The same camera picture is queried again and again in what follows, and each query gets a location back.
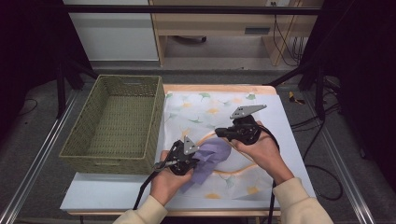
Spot leaf-print mesh laundry bag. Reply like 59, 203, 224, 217
162, 91, 276, 201

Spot looped black floor cable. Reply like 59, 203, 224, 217
303, 120, 344, 202

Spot left hand-held gripper cable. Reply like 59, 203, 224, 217
133, 169, 162, 210

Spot yellow and black tool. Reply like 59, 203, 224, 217
288, 91, 306, 105

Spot black metal stand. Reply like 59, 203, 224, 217
267, 59, 328, 121
55, 59, 99, 119

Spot thin black floor cable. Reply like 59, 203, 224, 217
18, 98, 39, 118

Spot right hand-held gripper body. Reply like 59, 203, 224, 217
229, 104, 268, 146

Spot green woven basket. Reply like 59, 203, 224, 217
59, 74, 166, 175

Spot hanging black cables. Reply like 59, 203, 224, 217
272, 13, 304, 67

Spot black curtain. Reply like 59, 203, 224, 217
0, 0, 92, 141
298, 0, 396, 190

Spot black horizontal bar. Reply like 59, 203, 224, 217
60, 4, 325, 16

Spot wooden desk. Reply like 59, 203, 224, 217
148, 0, 325, 67

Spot person's left hand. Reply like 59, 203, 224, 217
149, 150, 194, 206

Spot purple garment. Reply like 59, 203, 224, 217
180, 137, 233, 194

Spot white cabinet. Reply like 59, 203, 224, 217
62, 0, 160, 62

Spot person's right hand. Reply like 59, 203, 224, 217
232, 121, 295, 186

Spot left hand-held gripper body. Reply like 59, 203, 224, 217
153, 135, 200, 176

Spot bundle of black floor cables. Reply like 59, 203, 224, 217
290, 102, 342, 133

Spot aluminium rail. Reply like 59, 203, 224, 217
0, 90, 78, 224
303, 91, 376, 224

